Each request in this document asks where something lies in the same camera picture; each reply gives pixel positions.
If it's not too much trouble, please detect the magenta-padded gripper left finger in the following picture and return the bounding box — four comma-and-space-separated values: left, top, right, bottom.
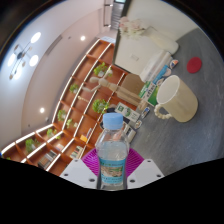
59, 148, 101, 190

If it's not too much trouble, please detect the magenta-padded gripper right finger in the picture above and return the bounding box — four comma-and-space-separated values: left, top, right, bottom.
125, 148, 165, 190

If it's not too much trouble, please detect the clear blue-capped water bottle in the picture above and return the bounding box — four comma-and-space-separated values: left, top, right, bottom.
95, 112, 131, 191

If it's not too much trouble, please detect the wooden lit shelf unit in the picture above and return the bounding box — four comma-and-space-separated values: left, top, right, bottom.
0, 39, 144, 177

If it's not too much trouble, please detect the small green box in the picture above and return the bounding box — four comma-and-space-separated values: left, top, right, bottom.
139, 81, 161, 108

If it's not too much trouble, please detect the tan chair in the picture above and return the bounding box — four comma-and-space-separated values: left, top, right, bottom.
120, 73, 146, 96

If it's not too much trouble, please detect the stack of white books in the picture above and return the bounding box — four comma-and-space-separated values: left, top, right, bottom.
139, 49, 174, 84

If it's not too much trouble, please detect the flat round red coaster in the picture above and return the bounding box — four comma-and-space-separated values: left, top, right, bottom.
186, 56, 203, 74

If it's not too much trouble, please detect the branched round-bulb ceiling lamp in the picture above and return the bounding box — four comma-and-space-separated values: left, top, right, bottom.
7, 31, 43, 81

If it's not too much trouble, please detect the white vase with pink flowers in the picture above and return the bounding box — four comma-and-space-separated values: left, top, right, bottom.
118, 16, 180, 55

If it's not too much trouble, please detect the grey curtain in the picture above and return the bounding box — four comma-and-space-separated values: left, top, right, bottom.
111, 2, 126, 30

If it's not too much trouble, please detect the cream mug with beaded handle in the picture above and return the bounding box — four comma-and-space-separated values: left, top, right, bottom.
153, 74, 199, 123

